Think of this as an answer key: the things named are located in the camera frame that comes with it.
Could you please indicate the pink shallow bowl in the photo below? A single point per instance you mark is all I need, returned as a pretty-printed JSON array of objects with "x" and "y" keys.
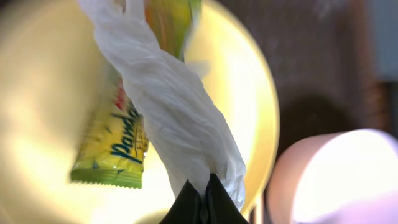
[{"x": 346, "y": 177}]

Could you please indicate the white plastic bag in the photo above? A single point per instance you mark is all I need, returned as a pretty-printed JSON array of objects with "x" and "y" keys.
[{"x": 145, "y": 42}]

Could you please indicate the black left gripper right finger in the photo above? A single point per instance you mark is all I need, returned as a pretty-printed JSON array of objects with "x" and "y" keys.
[{"x": 220, "y": 207}]

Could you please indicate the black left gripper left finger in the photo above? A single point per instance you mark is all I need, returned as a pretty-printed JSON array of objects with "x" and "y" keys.
[{"x": 187, "y": 208}]

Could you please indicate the yellow green snack wrapper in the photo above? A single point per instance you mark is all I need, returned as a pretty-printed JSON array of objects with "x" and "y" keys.
[{"x": 114, "y": 147}]

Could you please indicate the yellow round plate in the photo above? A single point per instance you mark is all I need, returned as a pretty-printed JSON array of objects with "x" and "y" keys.
[{"x": 51, "y": 70}]

